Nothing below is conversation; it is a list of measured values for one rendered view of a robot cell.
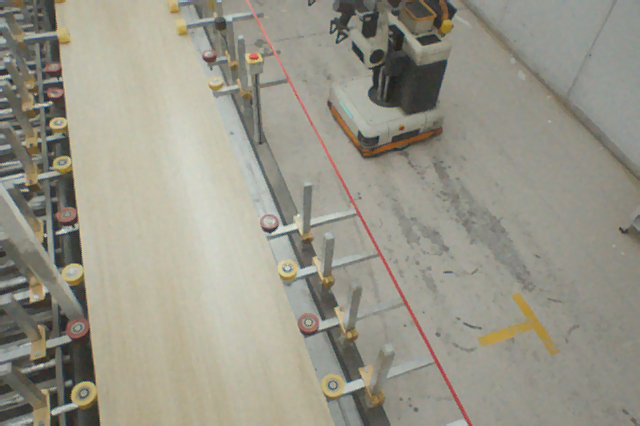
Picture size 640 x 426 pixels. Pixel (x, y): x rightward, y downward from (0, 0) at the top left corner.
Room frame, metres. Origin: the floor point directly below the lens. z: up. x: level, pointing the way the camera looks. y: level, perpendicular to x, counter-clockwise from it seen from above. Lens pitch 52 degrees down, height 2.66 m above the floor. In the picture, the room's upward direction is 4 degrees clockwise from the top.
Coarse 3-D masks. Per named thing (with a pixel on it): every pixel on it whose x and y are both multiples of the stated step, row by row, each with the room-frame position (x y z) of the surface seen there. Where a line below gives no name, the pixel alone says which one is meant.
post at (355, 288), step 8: (352, 288) 0.90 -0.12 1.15; (360, 288) 0.90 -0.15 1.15; (352, 296) 0.89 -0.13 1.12; (360, 296) 0.90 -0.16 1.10; (352, 304) 0.89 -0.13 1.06; (344, 312) 0.92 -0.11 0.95; (352, 312) 0.90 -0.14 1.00; (344, 320) 0.91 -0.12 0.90; (352, 320) 0.90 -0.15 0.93; (352, 328) 0.90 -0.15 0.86; (344, 344) 0.89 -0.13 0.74
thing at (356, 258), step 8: (352, 256) 1.24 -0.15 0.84; (360, 256) 1.24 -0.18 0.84; (368, 256) 1.25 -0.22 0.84; (376, 256) 1.26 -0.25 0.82; (336, 264) 1.20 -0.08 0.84; (344, 264) 1.21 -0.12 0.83; (352, 264) 1.22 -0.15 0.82; (304, 272) 1.15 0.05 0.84; (312, 272) 1.15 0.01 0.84; (296, 280) 1.12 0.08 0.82
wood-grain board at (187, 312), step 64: (128, 0) 3.02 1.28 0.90; (64, 64) 2.33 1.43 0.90; (128, 64) 2.37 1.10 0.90; (192, 64) 2.41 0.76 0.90; (128, 128) 1.87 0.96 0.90; (192, 128) 1.90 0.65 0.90; (128, 192) 1.46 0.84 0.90; (192, 192) 1.49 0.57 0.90; (128, 256) 1.13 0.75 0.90; (192, 256) 1.15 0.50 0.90; (256, 256) 1.17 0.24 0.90; (128, 320) 0.86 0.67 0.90; (192, 320) 0.87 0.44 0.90; (256, 320) 0.89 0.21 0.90; (128, 384) 0.62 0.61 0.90; (192, 384) 0.64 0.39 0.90; (256, 384) 0.65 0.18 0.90
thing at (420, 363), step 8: (416, 360) 0.81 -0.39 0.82; (424, 360) 0.81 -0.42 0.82; (432, 360) 0.81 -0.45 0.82; (392, 368) 0.77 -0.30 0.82; (400, 368) 0.77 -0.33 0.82; (408, 368) 0.77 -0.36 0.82; (416, 368) 0.78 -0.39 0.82; (392, 376) 0.74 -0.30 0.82; (352, 384) 0.70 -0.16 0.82; (360, 384) 0.70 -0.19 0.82; (344, 392) 0.67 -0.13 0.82; (352, 392) 0.68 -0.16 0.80; (328, 400) 0.64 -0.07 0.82
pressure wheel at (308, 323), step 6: (300, 318) 0.91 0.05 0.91; (306, 318) 0.91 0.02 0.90; (312, 318) 0.91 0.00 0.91; (318, 318) 0.91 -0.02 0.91; (300, 324) 0.88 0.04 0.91; (306, 324) 0.88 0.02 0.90; (312, 324) 0.89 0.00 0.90; (318, 324) 0.89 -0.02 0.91; (300, 330) 0.86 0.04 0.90; (306, 330) 0.86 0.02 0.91; (312, 330) 0.86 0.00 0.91
